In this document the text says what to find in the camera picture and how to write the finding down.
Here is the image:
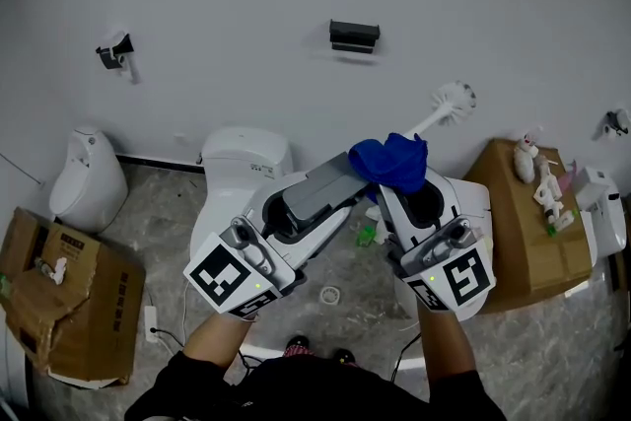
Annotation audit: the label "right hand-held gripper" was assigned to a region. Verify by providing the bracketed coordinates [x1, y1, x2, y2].
[377, 167, 497, 322]

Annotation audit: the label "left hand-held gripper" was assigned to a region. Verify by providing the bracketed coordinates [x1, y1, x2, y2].
[182, 171, 354, 321]

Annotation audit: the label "white toilet brush grey handle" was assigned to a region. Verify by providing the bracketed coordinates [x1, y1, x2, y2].
[281, 81, 478, 233]

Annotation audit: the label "blue cleaning cloth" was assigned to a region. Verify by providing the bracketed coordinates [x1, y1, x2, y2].
[347, 131, 429, 193]

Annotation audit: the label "person's left forearm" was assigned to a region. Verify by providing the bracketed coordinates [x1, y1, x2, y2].
[182, 310, 257, 369]

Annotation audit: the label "person's right forearm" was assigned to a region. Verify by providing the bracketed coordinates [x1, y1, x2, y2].
[416, 305, 477, 379]

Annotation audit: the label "white flat-lid smart toilet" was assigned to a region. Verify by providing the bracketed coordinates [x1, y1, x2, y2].
[391, 175, 494, 319]

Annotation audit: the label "white toilet with tank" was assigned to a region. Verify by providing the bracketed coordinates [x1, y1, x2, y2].
[189, 126, 297, 272]

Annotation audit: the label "intact cardboard box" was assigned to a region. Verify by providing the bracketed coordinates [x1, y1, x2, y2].
[462, 138, 596, 315]

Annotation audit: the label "grey-white scrub ball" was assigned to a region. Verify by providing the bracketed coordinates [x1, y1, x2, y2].
[512, 145, 536, 183]

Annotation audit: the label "white spray bottle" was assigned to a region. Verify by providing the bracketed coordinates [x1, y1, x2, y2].
[531, 167, 566, 226]

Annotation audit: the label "clear bottle with red label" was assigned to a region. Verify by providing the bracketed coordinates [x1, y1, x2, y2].
[515, 126, 543, 149]

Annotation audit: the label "person's red checked trousers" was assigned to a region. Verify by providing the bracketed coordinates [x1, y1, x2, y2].
[283, 343, 359, 366]

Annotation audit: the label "pink plastic bag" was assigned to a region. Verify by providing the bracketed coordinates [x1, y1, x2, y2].
[556, 160, 578, 193]

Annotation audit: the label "white power strip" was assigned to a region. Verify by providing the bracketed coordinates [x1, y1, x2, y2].
[144, 305, 160, 342]

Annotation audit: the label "person's black shirt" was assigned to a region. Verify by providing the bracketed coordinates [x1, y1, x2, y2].
[125, 349, 509, 421]

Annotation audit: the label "torn large cardboard box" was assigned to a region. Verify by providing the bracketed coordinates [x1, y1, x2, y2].
[0, 206, 147, 390]

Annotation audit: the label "small white pump dispenser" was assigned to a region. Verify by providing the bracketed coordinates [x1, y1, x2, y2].
[36, 256, 69, 286]

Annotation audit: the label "white cable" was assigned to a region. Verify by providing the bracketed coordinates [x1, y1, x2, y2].
[181, 280, 191, 346]

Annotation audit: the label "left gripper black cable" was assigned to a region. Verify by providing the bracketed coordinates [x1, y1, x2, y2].
[239, 347, 265, 369]

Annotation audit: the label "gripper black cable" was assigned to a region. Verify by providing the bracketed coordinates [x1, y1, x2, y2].
[239, 347, 265, 369]
[391, 332, 423, 384]

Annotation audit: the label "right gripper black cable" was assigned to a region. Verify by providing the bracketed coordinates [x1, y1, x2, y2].
[391, 332, 423, 384]

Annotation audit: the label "black power cable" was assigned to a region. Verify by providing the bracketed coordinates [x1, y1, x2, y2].
[150, 327, 186, 354]

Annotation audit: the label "black wall shelf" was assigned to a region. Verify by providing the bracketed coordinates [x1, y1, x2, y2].
[328, 18, 382, 56]

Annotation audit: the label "thin wall cable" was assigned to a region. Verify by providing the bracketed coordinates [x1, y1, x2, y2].
[0, 152, 45, 186]

